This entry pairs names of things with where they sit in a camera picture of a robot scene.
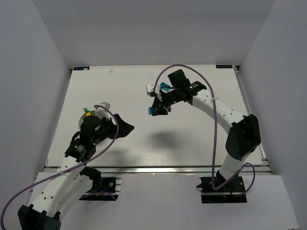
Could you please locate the small blue lego brick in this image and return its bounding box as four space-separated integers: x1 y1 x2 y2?
148 107 155 115

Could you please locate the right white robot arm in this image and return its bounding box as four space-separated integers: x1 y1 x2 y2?
146 69 261 190

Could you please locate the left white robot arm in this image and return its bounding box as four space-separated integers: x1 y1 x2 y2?
18 114 134 230

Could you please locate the white divided round container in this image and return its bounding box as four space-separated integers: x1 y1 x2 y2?
78 109 113 127

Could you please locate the blue long lego brick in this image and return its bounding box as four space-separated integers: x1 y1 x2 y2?
160 82 171 89

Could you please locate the right blue corner label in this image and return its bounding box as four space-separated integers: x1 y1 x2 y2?
215 64 233 69

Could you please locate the blue corner label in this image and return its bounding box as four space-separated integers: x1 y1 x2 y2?
215 64 233 69
73 66 90 71

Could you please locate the left blue corner label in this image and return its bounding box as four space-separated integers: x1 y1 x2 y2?
73 66 90 71

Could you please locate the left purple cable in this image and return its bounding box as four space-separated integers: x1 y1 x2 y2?
1 104 120 230

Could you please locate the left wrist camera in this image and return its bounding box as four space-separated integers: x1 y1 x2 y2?
94 102 111 120

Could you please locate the aluminium front rail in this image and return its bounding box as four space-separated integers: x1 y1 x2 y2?
43 165 272 173

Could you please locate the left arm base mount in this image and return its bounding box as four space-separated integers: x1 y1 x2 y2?
79 177 121 201

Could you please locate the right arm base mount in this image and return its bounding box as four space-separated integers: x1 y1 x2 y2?
196 176 247 204

